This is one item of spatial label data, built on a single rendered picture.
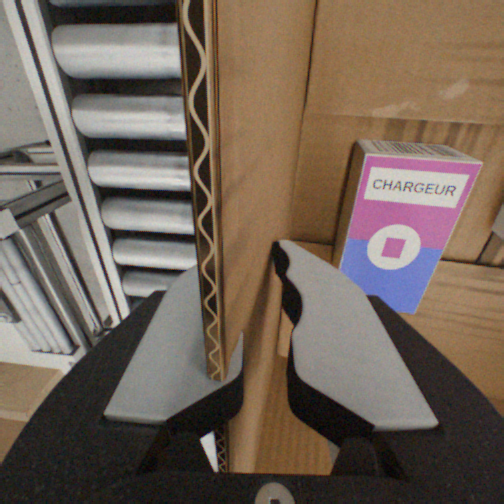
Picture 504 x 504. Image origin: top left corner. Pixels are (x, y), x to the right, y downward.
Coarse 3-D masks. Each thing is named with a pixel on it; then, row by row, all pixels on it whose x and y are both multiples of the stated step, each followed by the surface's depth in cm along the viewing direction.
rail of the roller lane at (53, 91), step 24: (24, 0) 26; (48, 0) 28; (24, 24) 28; (48, 24) 28; (72, 24) 31; (24, 48) 29; (48, 48) 28; (48, 72) 30; (48, 96) 32; (72, 96) 32; (48, 120) 32; (72, 120) 32; (72, 144) 34; (96, 144) 37; (72, 168) 36; (72, 192) 37; (96, 192) 38; (120, 192) 43; (96, 216) 39; (96, 240) 42; (96, 264) 44; (120, 264) 46; (120, 288) 46; (120, 312) 50
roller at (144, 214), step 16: (112, 208) 38; (128, 208) 37; (144, 208) 37; (160, 208) 37; (176, 208) 37; (112, 224) 39; (128, 224) 38; (144, 224) 38; (160, 224) 37; (176, 224) 37; (192, 224) 37
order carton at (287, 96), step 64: (192, 0) 3; (256, 0) 4; (320, 0) 14; (384, 0) 14; (448, 0) 13; (192, 64) 3; (256, 64) 5; (320, 64) 15; (384, 64) 15; (448, 64) 14; (192, 128) 3; (256, 128) 5; (320, 128) 18; (384, 128) 17; (448, 128) 16; (192, 192) 4; (256, 192) 6; (320, 192) 20; (256, 256) 8; (320, 256) 22; (448, 256) 20; (256, 320) 10; (448, 320) 22; (256, 384) 13; (256, 448) 20; (320, 448) 22
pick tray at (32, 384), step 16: (0, 368) 61; (16, 368) 61; (32, 368) 61; (48, 368) 61; (0, 384) 58; (16, 384) 58; (32, 384) 58; (48, 384) 58; (0, 400) 55; (16, 400) 55; (32, 400) 55; (0, 416) 78; (16, 416) 76; (0, 432) 75; (16, 432) 75; (0, 448) 71
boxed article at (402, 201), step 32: (352, 160) 18; (384, 160) 14; (416, 160) 13; (448, 160) 13; (352, 192) 16; (384, 192) 14; (416, 192) 14; (448, 192) 14; (352, 224) 16; (384, 224) 15; (416, 224) 15; (448, 224) 14; (352, 256) 17; (384, 256) 16; (416, 256) 16; (384, 288) 17; (416, 288) 17
